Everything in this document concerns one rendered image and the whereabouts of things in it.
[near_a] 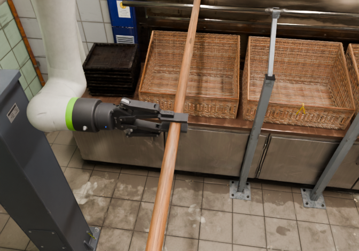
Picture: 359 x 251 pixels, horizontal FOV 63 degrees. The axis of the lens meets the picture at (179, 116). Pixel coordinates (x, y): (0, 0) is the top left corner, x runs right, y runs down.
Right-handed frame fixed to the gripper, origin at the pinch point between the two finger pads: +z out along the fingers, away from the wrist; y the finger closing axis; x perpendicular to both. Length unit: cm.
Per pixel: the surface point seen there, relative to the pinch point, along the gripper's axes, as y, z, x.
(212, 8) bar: 3, 8, -79
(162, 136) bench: 76, -15, -62
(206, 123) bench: 62, 10, -62
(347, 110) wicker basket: 47, 81, -64
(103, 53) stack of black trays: 42, -56, -95
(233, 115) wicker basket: 59, 25, -67
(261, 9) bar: 3, 30, -78
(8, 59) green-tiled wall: 53, -123, -97
